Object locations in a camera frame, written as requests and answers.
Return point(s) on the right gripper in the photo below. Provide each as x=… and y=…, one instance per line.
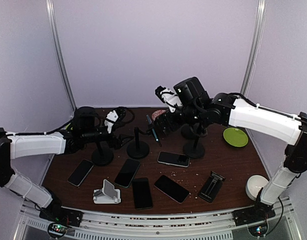
x=163, y=126

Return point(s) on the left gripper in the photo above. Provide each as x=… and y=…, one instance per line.
x=117, y=144

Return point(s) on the teal smartphone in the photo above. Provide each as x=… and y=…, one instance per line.
x=152, y=131

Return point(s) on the black gooseneck stand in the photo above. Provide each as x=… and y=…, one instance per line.
x=102, y=156
x=194, y=149

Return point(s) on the black stand with pink phone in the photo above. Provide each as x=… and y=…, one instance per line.
x=190, y=132

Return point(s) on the black stand with teal phone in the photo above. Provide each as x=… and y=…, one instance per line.
x=137, y=149

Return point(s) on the grey smartphone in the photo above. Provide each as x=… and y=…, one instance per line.
x=127, y=173

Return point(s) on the dark smartphone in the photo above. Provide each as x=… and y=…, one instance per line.
x=173, y=159

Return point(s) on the silver smartphone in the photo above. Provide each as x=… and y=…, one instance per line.
x=80, y=173

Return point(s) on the blue smartphone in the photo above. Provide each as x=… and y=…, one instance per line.
x=142, y=194

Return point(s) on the pink smartphone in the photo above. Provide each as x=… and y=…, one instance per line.
x=172, y=189

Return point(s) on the black folding phone stand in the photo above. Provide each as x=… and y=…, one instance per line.
x=211, y=187

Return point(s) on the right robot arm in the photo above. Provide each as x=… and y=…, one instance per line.
x=189, y=104

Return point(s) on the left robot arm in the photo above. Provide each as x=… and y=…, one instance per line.
x=84, y=128

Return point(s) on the white folding phone stand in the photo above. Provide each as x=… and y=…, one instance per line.
x=108, y=194

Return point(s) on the red patterned bowl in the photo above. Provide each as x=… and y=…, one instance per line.
x=157, y=113

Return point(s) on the green plate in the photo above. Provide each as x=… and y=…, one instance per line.
x=235, y=137

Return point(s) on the white bowl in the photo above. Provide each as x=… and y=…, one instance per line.
x=253, y=186

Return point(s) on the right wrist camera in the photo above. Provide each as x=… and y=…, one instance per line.
x=169, y=98

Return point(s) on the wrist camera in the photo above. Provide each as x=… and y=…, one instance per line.
x=115, y=118
x=169, y=98

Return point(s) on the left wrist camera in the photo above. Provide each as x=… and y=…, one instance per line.
x=115, y=118

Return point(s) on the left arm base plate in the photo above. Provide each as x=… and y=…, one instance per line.
x=67, y=217

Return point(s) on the front aluminium rail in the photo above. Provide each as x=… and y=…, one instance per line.
x=214, y=225

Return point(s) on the right aluminium frame post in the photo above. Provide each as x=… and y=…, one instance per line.
x=255, y=47

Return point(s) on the aluminium frame post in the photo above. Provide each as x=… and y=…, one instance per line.
x=255, y=47
x=59, y=54

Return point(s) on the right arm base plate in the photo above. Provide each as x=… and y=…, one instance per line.
x=251, y=215

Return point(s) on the left aluminium frame post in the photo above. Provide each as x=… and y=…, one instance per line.
x=59, y=54

